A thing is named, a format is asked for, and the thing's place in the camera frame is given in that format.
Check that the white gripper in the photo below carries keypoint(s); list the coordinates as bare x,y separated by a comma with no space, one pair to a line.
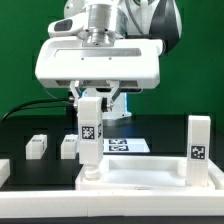
130,63

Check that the white desk tabletop tray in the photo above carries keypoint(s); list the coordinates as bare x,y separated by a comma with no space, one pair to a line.
146,173

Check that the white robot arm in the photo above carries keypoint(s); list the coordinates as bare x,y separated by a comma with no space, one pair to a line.
106,21

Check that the AprilTag marker sheet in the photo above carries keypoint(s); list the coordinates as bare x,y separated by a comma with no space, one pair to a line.
125,145

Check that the white left fence piece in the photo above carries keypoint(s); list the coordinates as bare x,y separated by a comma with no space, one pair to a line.
4,170

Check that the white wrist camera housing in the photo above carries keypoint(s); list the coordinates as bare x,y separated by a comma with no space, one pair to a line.
66,27

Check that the white front fence wall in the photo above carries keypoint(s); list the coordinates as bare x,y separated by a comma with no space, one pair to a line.
41,204

